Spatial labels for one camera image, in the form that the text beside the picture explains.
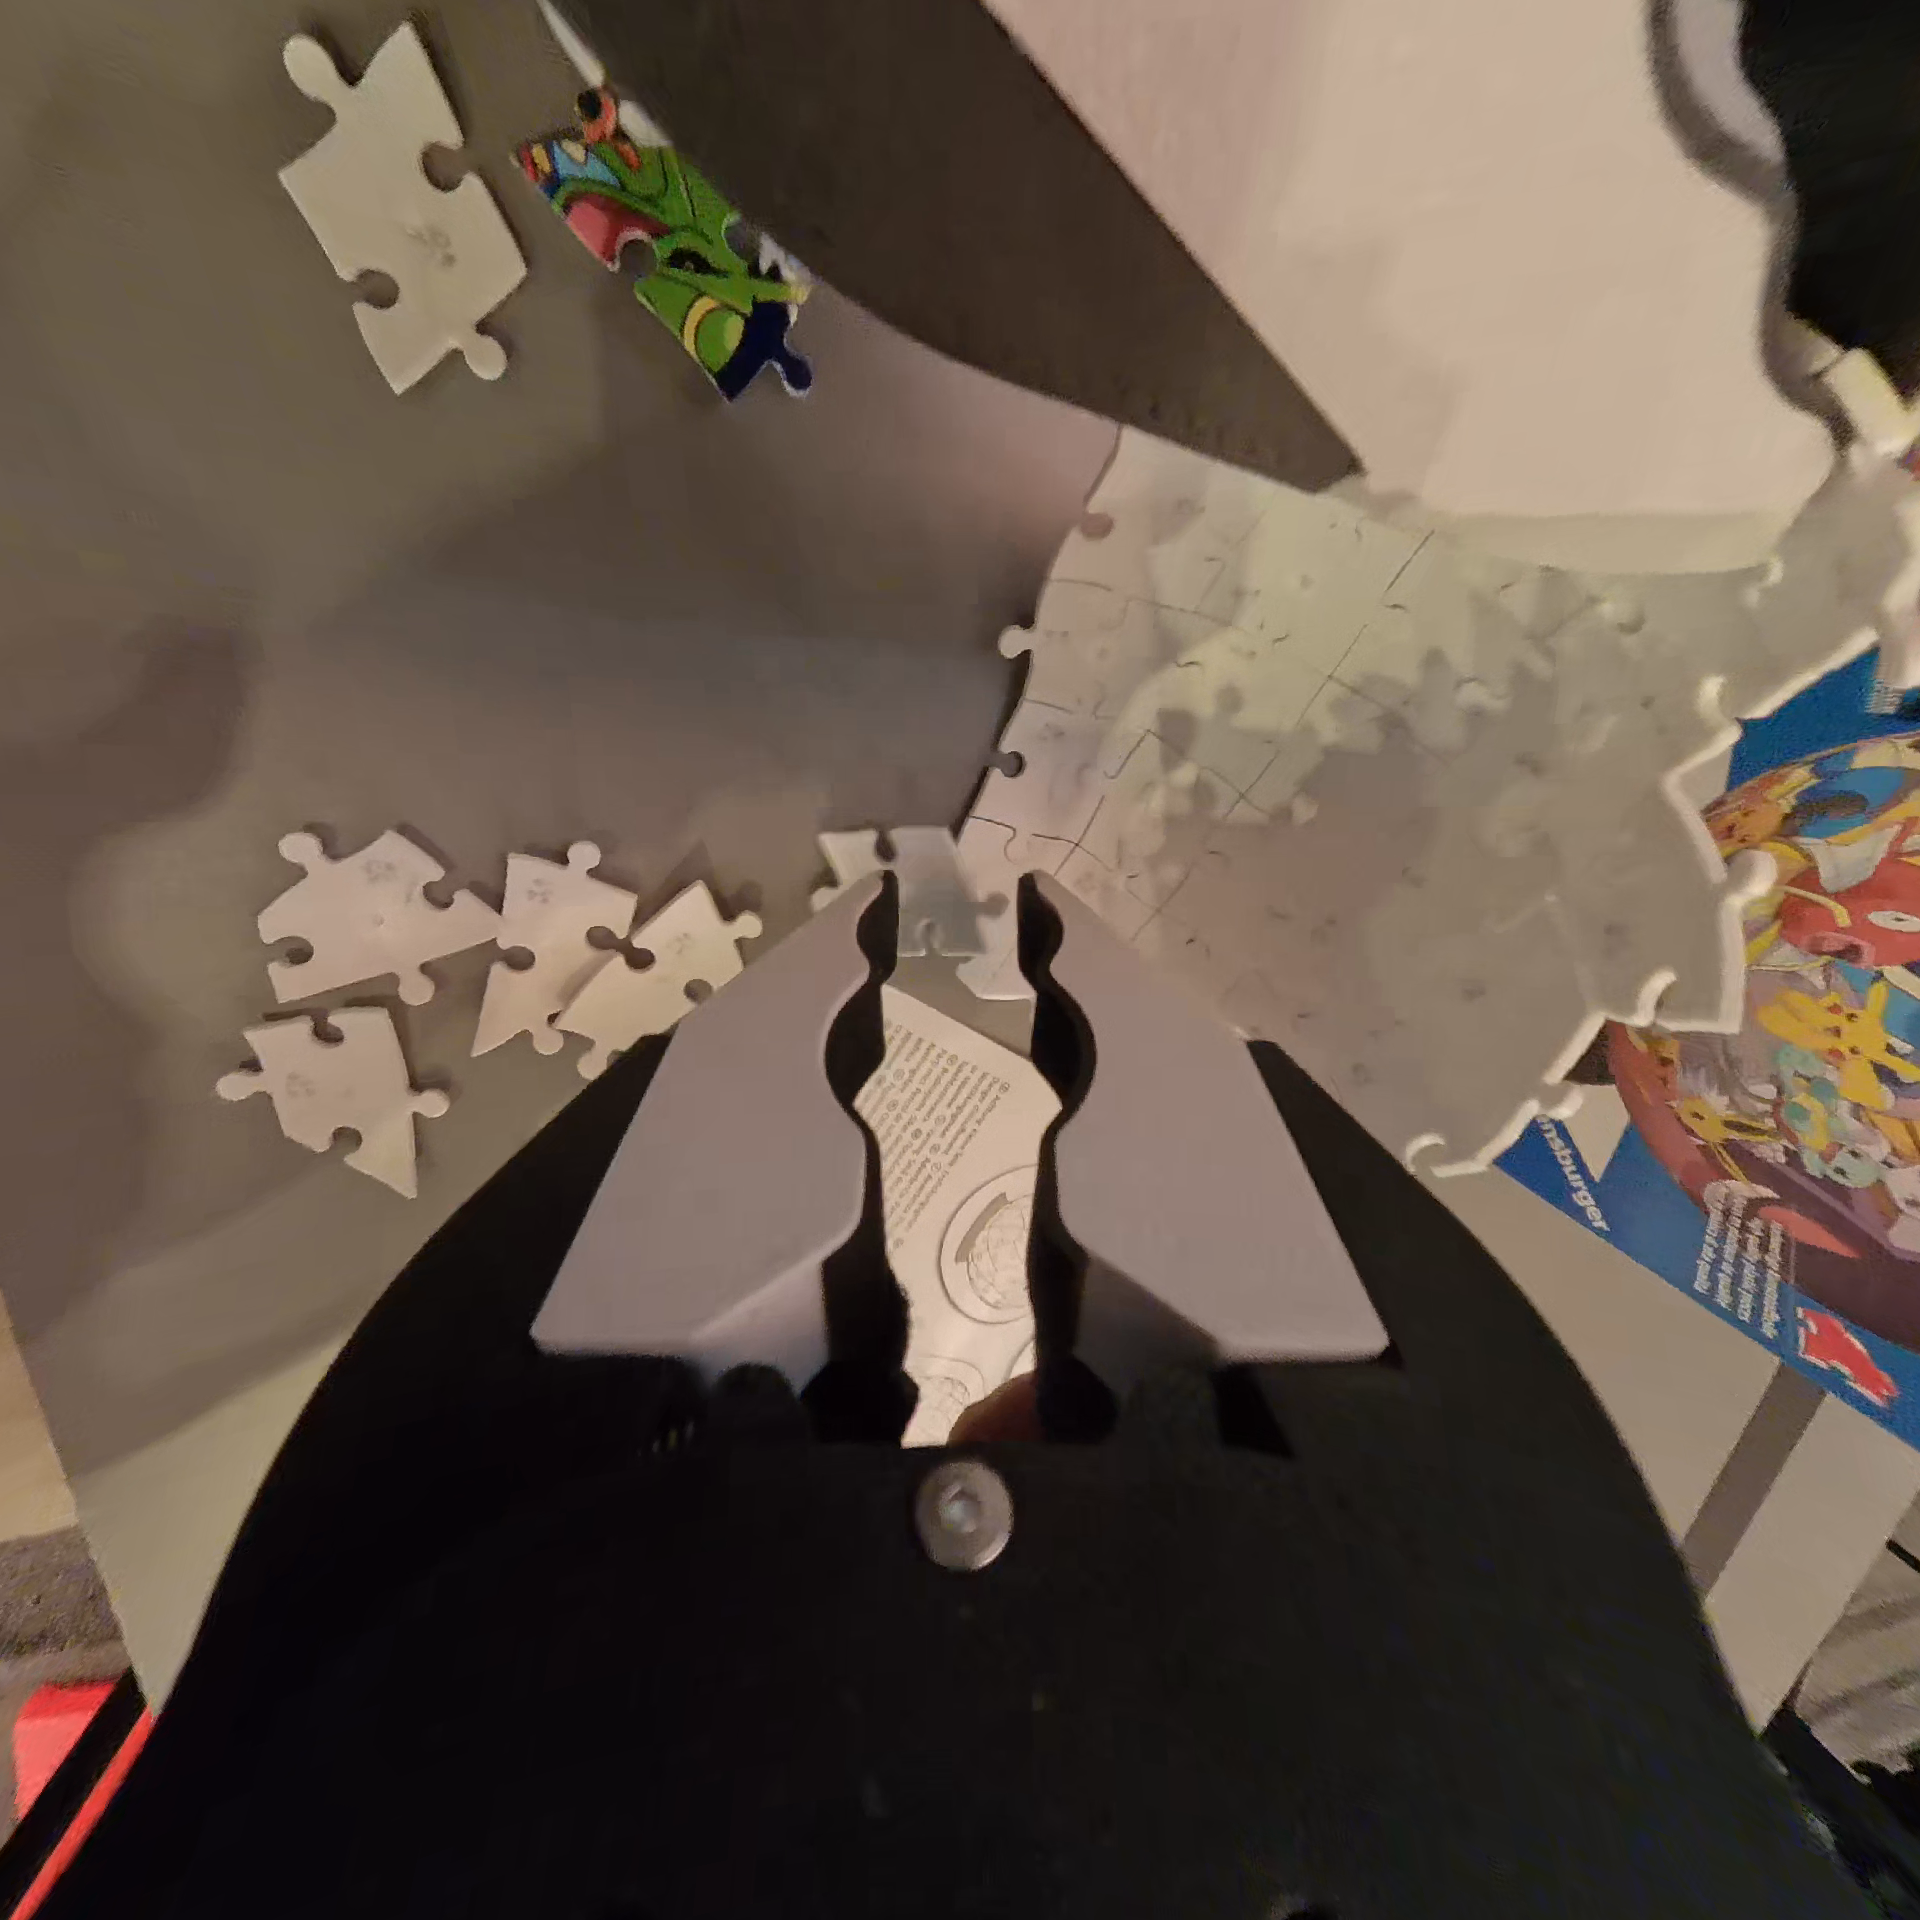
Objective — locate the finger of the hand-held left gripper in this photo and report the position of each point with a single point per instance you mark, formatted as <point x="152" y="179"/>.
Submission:
<point x="1426" y="255"/>

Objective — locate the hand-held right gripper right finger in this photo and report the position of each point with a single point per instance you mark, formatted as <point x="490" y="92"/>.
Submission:
<point x="1215" y="1202"/>

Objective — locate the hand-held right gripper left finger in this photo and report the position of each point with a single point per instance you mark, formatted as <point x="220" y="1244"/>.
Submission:
<point x="706" y="1202"/>

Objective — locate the white puzzle piece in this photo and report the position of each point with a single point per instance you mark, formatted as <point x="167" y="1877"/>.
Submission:
<point x="375" y="916"/>
<point x="547" y="960"/>
<point x="669" y="975"/>
<point x="406" y="211"/>
<point x="339" y="1095"/>
<point x="944" y="893"/>

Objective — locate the partly built puzzle ball shell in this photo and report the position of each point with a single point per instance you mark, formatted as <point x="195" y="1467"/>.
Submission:
<point x="1426" y="826"/>

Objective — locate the green colourful puzzle piece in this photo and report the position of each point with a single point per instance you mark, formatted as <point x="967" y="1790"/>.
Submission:
<point x="675" y="255"/>

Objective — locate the blue puzzle box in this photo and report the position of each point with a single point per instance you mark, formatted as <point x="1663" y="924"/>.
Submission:
<point x="1799" y="1202"/>

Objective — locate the white instruction leaflet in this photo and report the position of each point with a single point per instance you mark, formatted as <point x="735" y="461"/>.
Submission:
<point x="960" y="1171"/>

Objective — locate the black and red bag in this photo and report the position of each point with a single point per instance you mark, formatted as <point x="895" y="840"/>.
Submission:
<point x="60" y="1799"/>

